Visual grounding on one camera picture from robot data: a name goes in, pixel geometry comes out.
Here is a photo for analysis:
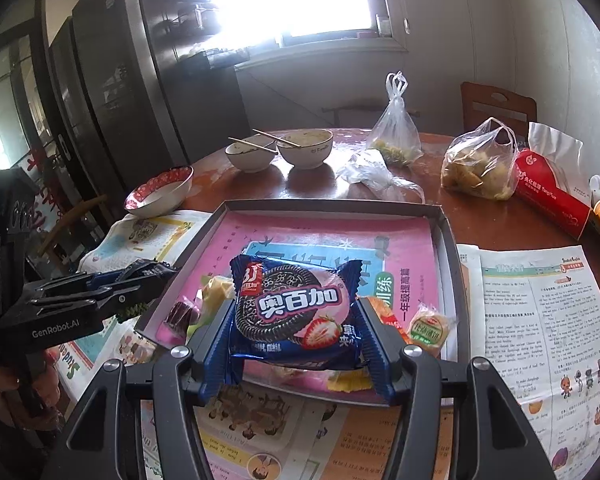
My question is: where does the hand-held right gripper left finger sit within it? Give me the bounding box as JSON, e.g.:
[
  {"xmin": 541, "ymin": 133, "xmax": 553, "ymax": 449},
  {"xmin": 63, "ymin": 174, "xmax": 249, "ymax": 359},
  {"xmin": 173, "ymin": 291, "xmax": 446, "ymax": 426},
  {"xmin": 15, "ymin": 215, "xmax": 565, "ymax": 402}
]
[{"xmin": 45, "ymin": 300, "xmax": 238, "ymax": 480}]

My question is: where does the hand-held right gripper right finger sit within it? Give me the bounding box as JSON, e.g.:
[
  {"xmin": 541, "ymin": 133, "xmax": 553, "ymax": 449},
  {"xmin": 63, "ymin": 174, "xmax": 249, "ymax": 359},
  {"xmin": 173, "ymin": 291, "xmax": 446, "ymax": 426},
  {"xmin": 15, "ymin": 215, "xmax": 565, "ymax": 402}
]
[{"xmin": 357, "ymin": 305, "xmax": 566, "ymax": 480}]

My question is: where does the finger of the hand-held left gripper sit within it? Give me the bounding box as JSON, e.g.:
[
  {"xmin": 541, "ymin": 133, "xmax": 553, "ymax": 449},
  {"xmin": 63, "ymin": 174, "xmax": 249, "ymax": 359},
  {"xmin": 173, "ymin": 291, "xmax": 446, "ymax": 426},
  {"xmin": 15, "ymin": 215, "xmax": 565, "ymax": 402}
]
[
  {"xmin": 22, "ymin": 259, "xmax": 178, "ymax": 298},
  {"xmin": 30, "ymin": 280, "xmax": 166, "ymax": 318}
]

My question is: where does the green pea snack packet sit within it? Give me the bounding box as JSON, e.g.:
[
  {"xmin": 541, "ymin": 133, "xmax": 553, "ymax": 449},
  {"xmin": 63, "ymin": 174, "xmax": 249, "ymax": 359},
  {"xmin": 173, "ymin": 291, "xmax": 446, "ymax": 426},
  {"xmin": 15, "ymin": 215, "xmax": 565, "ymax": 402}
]
[{"xmin": 115, "ymin": 300, "xmax": 153, "ymax": 323}]

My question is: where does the yellow snack packet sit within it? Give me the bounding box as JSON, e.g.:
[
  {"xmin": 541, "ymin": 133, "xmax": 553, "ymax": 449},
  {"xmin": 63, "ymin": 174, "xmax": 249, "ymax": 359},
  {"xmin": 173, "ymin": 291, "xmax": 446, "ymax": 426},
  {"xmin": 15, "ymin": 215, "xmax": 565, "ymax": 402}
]
[{"xmin": 325, "ymin": 370, "xmax": 376, "ymax": 394}]

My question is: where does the small dark candy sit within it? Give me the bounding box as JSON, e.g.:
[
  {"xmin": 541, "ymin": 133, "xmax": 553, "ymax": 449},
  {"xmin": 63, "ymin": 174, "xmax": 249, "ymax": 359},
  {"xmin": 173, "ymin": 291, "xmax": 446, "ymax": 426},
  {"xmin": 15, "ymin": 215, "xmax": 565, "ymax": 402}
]
[{"xmin": 164, "ymin": 300, "xmax": 201, "ymax": 336}]

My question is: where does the green label mooncake packet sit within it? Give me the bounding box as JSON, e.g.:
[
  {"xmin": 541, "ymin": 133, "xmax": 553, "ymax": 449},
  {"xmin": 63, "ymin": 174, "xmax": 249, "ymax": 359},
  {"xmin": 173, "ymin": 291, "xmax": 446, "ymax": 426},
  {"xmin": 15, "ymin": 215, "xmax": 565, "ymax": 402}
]
[{"xmin": 406, "ymin": 302, "xmax": 457, "ymax": 356}]

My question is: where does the yellow wafer bar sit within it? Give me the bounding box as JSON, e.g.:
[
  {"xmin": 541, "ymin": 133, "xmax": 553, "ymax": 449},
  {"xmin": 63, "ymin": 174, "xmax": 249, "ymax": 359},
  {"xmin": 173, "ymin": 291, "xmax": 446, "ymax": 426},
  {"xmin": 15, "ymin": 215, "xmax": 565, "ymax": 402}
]
[{"xmin": 200, "ymin": 276, "xmax": 237, "ymax": 318}]

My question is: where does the blue sandwich cookie packet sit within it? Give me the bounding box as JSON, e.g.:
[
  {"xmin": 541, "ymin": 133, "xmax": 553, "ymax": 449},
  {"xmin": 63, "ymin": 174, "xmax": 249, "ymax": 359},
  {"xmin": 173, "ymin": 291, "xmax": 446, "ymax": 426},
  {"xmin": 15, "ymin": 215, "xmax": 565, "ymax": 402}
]
[{"xmin": 229, "ymin": 254, "xmax": 365, "ymax": 372}]

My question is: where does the shallow grey cardboard box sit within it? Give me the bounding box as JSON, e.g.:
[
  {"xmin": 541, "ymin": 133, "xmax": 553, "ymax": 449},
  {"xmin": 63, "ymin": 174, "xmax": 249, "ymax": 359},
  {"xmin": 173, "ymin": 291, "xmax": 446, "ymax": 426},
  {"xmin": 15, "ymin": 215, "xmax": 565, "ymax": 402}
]
[{"xmin": 134, "ymin": 200, "xmax": 473, "ymax": 408}]

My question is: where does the plastic bag of fried snacks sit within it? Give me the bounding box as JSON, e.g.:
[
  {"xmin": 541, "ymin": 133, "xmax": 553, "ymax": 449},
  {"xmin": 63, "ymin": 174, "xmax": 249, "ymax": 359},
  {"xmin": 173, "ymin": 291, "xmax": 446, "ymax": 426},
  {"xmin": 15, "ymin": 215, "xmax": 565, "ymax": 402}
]
[{"xmin": 440, "ymin": 117, "xmax": 520, "ymax": 202}]

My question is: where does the person's left hand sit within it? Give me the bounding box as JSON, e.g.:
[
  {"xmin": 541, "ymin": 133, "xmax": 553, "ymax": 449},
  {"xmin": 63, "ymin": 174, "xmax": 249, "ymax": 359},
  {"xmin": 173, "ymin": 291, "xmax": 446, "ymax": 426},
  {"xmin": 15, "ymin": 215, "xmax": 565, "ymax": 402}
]
[{"xmin": 0, "ymin": 350, "xmax": 62, "ymax": 427}]

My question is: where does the wooden armchair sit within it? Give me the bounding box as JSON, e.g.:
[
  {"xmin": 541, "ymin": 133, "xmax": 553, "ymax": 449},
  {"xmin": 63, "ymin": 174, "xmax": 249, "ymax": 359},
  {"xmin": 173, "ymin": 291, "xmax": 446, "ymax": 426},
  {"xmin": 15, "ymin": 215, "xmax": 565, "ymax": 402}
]
[{"xmin": 47, "ymin": 195, "xmax": 109, "ymax": 267}]

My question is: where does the colourful picture newspaper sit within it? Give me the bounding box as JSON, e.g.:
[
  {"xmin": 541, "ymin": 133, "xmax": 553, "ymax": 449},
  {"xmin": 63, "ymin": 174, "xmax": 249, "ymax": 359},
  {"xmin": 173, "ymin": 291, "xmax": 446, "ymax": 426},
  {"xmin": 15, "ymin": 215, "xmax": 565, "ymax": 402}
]
[{"xmin": 55, "ymin": 210, "xmax": 456, "ymax": 480}]

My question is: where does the red patterned bowl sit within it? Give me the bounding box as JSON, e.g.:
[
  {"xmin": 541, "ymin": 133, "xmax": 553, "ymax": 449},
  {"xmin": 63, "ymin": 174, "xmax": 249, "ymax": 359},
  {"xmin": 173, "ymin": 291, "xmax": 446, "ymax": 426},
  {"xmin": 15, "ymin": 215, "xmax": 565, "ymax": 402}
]
[{"xmin": 124, "ymin": 165, "xmax": 195, "ymax": 219}]

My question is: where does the text newspaper with cartoons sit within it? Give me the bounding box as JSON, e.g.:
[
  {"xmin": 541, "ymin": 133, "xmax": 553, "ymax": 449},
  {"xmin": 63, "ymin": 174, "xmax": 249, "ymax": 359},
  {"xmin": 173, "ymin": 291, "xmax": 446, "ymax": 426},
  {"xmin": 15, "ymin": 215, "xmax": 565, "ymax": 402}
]
[{"xmin": 455, "ymin": 244, "xmax": 600, "ymax": 480}]

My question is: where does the dark refrigerator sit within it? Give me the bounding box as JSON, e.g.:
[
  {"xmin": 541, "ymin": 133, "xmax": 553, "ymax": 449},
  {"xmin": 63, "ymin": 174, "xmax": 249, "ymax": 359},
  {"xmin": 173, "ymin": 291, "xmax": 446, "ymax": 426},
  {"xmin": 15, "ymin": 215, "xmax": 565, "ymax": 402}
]
[{"xmin": 45, "ymin": 0, "xmax": 251, "ymax": 196}]

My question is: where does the crumpled clear plastic bag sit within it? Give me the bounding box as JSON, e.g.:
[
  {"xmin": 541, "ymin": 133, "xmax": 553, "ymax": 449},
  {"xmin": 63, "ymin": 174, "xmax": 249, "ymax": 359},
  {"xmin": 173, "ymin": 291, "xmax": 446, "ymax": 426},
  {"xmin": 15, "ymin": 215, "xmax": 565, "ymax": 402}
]
[{"xmin": 336, "ymin": 149, "xmax": 426, "ymax": 204}]

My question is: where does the white ceramic bowl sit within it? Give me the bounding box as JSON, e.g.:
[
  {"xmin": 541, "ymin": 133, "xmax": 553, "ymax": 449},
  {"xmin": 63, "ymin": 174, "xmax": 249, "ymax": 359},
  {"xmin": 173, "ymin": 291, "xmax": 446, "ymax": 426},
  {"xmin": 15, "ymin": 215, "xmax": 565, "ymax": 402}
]
[
  {"xmin": 276, "ymin": 129, "xmax": 334, "ymax": 170},
  {"xmin": 225, "ymin": 135, "xmax": 278, "ymax": 173}
]

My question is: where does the wooden chopsticks pair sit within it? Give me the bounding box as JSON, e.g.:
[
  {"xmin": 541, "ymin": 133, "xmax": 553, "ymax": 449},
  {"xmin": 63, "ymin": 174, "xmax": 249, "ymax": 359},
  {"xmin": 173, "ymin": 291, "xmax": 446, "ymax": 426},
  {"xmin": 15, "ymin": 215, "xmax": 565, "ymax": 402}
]
[
  {"xmin": 228, "ymin": 136, "xmax": 277, "ymax": 152},
  {"xmin": 252, "ymin": 129, "xmax": 301, "ymax": 149}
]

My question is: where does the tied clear plastic bag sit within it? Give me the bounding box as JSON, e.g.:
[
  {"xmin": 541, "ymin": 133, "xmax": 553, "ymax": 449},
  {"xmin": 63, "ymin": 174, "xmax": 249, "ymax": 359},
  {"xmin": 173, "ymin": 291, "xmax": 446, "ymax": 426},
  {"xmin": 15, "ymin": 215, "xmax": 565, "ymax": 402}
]
[{"xmin": 367, "ymin": 71, "xmax": 423, "ymax": 166}]

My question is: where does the red tissue pack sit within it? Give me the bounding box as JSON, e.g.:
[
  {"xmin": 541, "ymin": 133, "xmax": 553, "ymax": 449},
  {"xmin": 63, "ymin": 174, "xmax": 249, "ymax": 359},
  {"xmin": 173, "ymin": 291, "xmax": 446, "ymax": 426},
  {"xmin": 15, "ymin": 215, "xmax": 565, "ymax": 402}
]
[{"xmin": 512, "ymin": 121, "xmax": 593, "ymax": 241}]

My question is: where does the brown wooden chair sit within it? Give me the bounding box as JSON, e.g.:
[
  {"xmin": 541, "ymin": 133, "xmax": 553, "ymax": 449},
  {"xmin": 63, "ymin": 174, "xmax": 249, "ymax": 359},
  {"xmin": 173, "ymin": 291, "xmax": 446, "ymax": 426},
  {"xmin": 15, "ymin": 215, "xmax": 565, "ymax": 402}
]
[{"xmin": 460, "ymin": 81, "xmax": 538, "ymax": 136}]

